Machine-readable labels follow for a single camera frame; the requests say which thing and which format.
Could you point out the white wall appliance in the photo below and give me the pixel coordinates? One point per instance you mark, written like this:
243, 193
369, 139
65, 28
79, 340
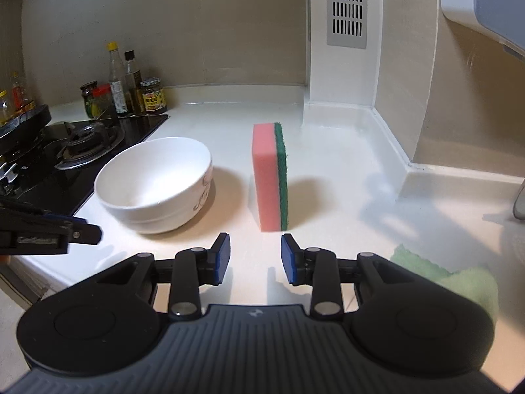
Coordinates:
484, 0

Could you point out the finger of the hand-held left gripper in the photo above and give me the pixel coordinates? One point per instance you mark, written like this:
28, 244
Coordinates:
24, 206
37, 232

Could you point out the red lid pickle jar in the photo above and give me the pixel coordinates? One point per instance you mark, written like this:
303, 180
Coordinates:
102, 100

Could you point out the light green cloth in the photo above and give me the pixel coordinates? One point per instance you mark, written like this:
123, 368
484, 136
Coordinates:
463, 283

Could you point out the yellow cap clear bottle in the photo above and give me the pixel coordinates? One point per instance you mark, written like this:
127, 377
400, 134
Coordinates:
117, 86

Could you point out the black burner grate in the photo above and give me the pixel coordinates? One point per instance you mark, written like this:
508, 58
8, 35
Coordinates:
82, 139

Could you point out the grey vent grille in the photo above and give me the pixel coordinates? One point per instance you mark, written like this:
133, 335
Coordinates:
346, 4

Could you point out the white ceramic bowl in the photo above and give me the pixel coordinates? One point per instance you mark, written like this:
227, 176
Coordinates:
151, 180

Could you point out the black frying pan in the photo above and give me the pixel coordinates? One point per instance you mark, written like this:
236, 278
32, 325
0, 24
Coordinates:
24, 121

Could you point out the pink and green sponge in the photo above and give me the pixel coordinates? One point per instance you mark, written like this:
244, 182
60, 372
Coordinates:
266, 172

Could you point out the dark lid glass jar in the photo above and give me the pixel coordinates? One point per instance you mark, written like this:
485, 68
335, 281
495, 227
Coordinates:
87, 94

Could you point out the black cap dark bottle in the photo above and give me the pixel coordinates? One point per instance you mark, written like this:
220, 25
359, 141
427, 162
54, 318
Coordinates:
133, 86

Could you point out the amber seasoning bottle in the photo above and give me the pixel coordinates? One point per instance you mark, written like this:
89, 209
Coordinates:
4, 108

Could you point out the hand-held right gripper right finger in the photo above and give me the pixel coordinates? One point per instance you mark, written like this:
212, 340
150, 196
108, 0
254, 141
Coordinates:
288, 260

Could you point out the black glass gas cooktop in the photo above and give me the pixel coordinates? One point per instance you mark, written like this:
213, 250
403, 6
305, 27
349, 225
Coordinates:
49, 184

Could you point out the gold lid yellow label jar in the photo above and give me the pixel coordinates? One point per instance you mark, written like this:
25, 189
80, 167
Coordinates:
154, 98

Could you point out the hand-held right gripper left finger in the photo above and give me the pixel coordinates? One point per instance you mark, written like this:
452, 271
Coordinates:
223, 259

